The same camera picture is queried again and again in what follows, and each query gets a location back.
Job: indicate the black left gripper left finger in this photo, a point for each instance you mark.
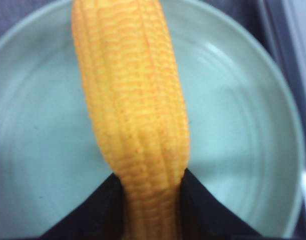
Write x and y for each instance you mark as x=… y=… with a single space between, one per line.
x=99 y=217

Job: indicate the green oval plate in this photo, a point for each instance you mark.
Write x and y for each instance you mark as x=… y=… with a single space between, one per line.
x=246 y=143

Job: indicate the yellow corn cob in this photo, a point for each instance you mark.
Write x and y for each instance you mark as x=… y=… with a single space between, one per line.
x=136 y=106

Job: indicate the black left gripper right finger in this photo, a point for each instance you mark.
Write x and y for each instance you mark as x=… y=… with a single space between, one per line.
x=204 y=217

